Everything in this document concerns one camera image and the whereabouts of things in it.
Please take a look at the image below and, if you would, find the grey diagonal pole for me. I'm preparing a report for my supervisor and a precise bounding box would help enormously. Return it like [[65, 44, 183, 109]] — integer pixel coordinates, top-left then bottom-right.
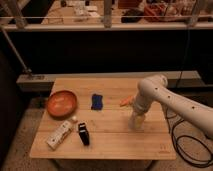
[[0, 26, 44, 81]]

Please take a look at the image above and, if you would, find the metal railing frame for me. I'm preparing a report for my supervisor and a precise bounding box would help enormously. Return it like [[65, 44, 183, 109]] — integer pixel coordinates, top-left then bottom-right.
[[0, 0, 213, 31]]

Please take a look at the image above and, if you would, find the white ceramic cup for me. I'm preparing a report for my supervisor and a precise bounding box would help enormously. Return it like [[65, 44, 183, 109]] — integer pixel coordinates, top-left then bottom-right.
[[129, 112, 145, 130]]

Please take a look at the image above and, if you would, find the orange wooden bowl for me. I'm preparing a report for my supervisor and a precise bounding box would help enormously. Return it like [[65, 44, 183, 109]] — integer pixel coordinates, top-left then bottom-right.
[[46, 90, 77, 118]]

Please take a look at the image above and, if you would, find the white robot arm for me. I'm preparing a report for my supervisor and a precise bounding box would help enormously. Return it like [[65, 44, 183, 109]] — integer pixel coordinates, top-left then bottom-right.
[[129, 74, 213, 139]]

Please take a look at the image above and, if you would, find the orange carrot toy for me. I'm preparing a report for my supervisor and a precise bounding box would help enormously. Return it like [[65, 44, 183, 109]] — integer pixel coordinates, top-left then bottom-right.
[[120, 96, 134, 107]]

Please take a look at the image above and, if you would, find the blue cloth piece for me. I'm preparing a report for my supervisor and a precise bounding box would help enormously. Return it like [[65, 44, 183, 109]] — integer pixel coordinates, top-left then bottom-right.
[[91, 94, 103, 110]]

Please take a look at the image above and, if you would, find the white carton bottle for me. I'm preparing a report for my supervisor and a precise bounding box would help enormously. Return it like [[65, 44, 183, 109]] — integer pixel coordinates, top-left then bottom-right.
[[46, 116, 78, 150]]

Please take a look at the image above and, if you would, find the black floor cable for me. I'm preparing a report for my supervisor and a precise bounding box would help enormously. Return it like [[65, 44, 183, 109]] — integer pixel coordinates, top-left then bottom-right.
[[164, 104, 213, 169]]

